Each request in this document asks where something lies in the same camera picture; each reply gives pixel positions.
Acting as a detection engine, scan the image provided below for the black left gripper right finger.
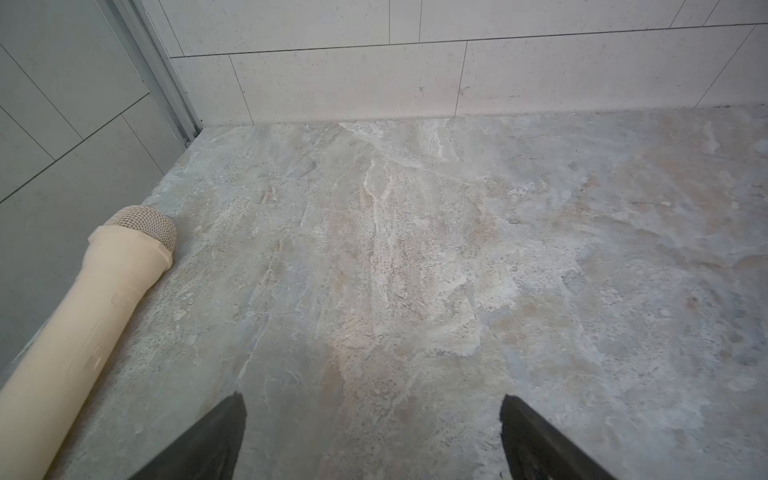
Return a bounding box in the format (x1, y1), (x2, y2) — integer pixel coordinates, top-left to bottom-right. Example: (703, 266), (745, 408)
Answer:
(500, 395), (616, 480)

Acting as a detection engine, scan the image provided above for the beige toy microphone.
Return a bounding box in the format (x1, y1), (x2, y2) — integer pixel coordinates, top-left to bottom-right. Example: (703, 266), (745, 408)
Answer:
(1, 206), (177, 479)

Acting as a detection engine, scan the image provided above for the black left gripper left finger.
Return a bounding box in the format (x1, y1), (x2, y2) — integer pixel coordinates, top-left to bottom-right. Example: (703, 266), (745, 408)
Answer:
(130, 392), (247, 480)

